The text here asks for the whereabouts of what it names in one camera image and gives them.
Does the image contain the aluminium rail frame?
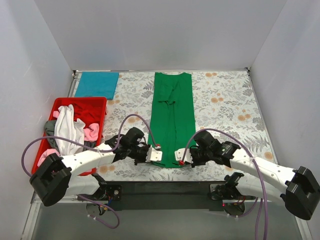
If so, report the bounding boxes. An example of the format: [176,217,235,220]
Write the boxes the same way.
[19,182,313,240]

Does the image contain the red plastic bin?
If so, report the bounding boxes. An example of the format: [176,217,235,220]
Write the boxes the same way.
[31,97,107,174]

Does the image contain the purple cable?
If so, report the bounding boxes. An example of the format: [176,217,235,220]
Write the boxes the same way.
[21,113,161,230]
[178,128,270,240]

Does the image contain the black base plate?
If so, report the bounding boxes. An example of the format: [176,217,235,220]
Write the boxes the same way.
[77,181,256,212]

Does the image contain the white garment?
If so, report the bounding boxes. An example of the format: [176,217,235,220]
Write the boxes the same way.
[54,104,86,156]

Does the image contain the floral tablecloth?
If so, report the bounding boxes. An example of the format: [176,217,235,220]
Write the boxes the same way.
[98,71,277,181]

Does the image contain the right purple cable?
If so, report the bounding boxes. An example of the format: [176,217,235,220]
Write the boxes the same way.
[178,128,270,240]

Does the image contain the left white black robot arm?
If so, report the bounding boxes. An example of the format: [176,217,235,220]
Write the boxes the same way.
[30,127,161,207]

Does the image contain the grey garment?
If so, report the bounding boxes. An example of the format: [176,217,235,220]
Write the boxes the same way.
[44,120,59,151]

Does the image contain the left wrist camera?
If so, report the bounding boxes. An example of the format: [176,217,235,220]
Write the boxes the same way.
[145,146,163,163]

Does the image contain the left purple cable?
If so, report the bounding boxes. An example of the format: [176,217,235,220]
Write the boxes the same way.
[21,113,161,230]

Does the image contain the folded teal t shirt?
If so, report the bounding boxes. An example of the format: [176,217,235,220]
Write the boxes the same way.
[74,71,119,100]

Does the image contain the red garment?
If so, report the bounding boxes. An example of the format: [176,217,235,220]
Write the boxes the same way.
[72,103,106,128]

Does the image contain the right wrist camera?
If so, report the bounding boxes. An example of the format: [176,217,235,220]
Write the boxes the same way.
[174,148,193,166]

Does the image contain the pink garment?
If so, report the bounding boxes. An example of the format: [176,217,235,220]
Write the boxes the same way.
[37,123,99,167]

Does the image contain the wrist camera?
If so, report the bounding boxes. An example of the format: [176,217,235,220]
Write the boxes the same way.
[145,146,163,163]
[174,148,193,166]

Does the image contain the green t shirt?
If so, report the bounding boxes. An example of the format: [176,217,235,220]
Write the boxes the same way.
[150,72,196,168]

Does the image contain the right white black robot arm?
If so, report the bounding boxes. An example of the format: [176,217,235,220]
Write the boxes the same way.
[180,128,320,220]

